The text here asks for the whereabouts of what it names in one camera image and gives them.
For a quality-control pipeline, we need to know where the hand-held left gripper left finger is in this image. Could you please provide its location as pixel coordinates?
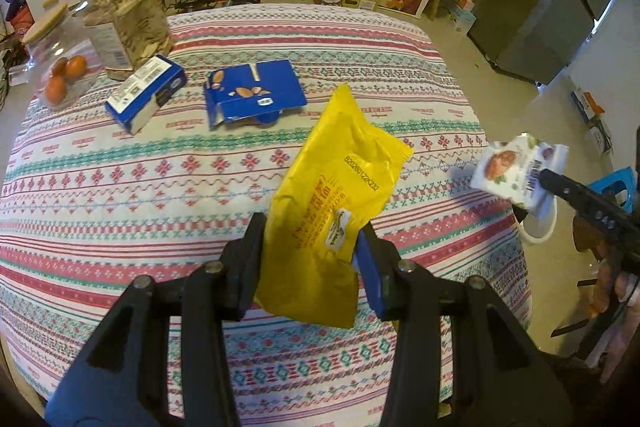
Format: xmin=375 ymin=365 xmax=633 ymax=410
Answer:
xmin=45 ymin=212 xmax=268 ymax=427

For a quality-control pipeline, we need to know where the yellow snack packet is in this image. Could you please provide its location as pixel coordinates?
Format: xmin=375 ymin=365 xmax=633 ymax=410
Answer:
xmin=254 ymin=84 xmax=415 ymax=329

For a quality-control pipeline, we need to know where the clear plastic jar of nuts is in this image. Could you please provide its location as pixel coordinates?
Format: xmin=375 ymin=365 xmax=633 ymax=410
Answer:
xmin=77 ymin=0 xmax=173 ymax=82

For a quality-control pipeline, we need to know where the blue white carton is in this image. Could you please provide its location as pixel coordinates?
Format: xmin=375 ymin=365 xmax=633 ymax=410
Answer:
xmin=105 ymin=54 xmax=188 ymax=136

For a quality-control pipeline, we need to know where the flattened blue almond box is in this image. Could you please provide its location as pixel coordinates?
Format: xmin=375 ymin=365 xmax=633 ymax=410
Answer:
xmin=202 ymin=59 xmax=308 ymax=128

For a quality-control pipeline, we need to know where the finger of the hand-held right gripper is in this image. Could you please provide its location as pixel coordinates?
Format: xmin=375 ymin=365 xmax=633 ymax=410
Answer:
xmin=539 ymin=168 xmax=640 ymax=238

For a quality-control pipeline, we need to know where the white plastic trash bin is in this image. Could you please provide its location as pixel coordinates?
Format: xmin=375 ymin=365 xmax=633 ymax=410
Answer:
xmin=515 ymin=199 xmax=558 ymax=244

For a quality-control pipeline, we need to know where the glass jar with bamboo lid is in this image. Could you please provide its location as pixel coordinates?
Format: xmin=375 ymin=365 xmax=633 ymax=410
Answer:
xmin=21 ymin=3 xmax=103 ymax=110

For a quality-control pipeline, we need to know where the blue plastic stool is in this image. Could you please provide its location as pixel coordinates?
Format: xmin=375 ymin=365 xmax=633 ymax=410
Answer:
xmin=586 ymin=169 xmax=640 ymax=214

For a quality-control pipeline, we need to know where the light blue box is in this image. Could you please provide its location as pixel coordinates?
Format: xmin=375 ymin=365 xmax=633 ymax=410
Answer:
xmin=452 ymin=2 xmax=478 ymax=34

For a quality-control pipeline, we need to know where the white snack packet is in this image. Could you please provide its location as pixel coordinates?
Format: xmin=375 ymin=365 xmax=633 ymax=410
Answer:
xmin=470 ymin=133 xmax=571 ymax=222

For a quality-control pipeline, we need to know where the person's right hand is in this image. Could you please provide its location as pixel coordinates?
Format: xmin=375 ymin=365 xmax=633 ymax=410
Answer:
xmin=589 ymin=252 xmax=640 ymax=319

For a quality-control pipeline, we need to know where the person's right forearm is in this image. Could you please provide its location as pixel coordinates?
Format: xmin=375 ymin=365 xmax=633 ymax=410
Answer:
xmin=600 ymin=307 xmax=640 ymax=383

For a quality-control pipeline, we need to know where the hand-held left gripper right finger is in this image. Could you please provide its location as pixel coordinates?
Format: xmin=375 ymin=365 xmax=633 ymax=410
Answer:
xmin=352 ymin=223 xmax=571 ymax=427

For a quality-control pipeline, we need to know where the white orange blue box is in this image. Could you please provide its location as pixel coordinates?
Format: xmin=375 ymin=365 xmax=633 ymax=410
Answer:
xmin=571 ymin=89 xmax=606 ymax=122

